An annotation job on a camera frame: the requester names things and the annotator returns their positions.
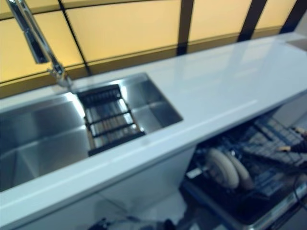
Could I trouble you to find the white cabinet door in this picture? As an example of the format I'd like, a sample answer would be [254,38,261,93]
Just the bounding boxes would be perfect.
[95,145,198,217]

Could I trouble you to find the chrome pull-down kitchen faucet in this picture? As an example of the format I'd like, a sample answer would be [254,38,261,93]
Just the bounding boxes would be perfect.
[5,0,73,91]

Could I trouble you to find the black built-in dishwasher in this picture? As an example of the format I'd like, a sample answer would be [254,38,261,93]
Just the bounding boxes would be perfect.
[179,107,307,230]

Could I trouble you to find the dishwasher wire rack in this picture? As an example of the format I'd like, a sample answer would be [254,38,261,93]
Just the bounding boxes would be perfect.
[241,116,307,169]
[189,140,291,205]

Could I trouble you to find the dishwasher lower wire rack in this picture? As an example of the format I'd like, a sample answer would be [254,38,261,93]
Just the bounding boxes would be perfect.
[189,140,291,205]

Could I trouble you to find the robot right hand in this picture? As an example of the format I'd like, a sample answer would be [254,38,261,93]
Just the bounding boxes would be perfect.
[276,127,307,154]

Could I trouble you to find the black sink dish rack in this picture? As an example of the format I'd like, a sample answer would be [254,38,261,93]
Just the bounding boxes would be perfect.
[76,83,147,157]

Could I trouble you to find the stainless steel sink basin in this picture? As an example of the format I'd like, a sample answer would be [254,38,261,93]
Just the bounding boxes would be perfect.
[0,72,185,193]

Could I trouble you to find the beige ceramic plate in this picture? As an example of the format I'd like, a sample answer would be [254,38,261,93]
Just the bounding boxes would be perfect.
[227,155,255,190]
[206,148,241,189]

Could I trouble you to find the dishwasher upper wire rack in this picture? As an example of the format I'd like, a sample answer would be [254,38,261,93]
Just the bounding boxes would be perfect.
[241,116,307,169]

